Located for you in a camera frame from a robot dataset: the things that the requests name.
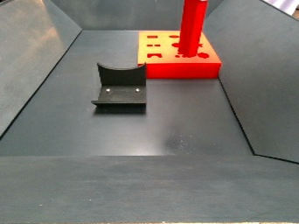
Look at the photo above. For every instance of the red shape sorting board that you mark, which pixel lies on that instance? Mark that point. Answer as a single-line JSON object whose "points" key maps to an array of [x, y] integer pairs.
{"points": [[165, 64]]}

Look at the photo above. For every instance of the black curved holder stand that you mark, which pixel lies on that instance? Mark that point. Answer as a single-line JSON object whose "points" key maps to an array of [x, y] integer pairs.
{"points": [[121, 86]]}

